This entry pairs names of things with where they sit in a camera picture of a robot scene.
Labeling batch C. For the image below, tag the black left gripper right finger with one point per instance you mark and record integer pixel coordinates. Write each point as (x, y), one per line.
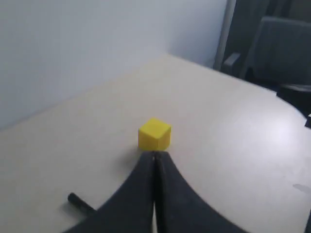
(178, 208)

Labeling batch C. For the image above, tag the grey partition post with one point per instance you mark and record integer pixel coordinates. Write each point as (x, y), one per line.
(229, 12)

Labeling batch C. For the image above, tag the black and white marker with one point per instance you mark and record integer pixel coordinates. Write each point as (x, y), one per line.
(80, 204)

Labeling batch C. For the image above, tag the yellow foam cube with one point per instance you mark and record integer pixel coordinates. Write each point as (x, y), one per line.
(154, 135)

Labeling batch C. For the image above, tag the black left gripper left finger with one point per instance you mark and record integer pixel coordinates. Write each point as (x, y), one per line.
(130, 208)

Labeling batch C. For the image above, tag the grey office chair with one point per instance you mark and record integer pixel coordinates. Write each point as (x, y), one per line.
(279, 59)

